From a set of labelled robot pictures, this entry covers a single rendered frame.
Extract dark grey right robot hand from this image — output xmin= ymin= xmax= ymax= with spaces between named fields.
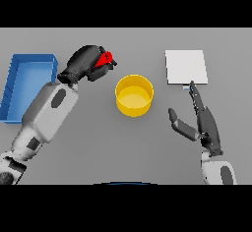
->
xmin=167 ymin=80 xmax=224 ymax=157

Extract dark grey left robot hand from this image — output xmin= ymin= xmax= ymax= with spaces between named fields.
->
xmin=56 ymin=44 xmax=118 ymax=86

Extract red beaker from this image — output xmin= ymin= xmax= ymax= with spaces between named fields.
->
xmin=94 ymin=50 xmax=113 ymax=69

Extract pale square measuring scale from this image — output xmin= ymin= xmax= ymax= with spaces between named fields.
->
xmin=164 ymin=49 xmax=209 ymax=90

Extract yellow bowl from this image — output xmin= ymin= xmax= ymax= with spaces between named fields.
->
xmin=114 ymin=74 xmax=155 ymax=118

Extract blue tray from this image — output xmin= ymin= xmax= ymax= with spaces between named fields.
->
xmin=0 ymin=53 xmax=59 ymax=125

